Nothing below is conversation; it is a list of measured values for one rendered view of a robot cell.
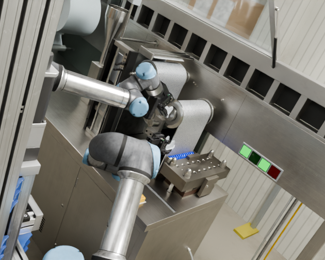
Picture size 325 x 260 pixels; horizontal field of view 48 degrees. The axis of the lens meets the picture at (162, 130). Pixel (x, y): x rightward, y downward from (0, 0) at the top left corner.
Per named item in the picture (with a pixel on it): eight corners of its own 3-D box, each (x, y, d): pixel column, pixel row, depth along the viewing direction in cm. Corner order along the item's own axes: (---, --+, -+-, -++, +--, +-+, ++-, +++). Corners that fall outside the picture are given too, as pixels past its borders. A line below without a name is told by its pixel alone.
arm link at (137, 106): (23, 55, 112) (156, 99, 137) (22, 44, 120) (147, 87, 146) (12, 88, 116) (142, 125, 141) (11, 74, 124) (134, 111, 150)
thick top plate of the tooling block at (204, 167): (159, 172, 181) (163, 162, 179) (205, 161, 211) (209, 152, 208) (181, 192, 173) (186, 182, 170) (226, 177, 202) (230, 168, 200)
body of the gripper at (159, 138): (172, 140, 172) (155, 143, 163) (165, 155, 176) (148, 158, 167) (161, 131, 176) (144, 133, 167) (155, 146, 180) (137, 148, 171)
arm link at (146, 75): (130, 67, 149) (147, 57, 149) (139, 83, 158) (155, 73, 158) (137, 80, 145) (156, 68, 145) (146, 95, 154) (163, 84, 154)
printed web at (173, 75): (112, 135, 210) (142, 54, 189) (141, 132, 227) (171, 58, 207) (156, 176, 189) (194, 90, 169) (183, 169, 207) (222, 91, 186)
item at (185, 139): (163, 158, 185) (177, 127, 177) (191, 152, 202) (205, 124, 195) (164, 158, 184) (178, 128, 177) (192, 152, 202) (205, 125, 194)
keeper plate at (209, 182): (196, 194, 187) (205, 178, 183) (207, 190, 195) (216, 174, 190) (200, 197, 186) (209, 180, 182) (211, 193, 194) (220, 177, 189)
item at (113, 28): (75, 96, 237) (100, 12, 214) (92, 96, 247) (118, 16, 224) (86, 107, 229) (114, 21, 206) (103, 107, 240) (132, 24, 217)
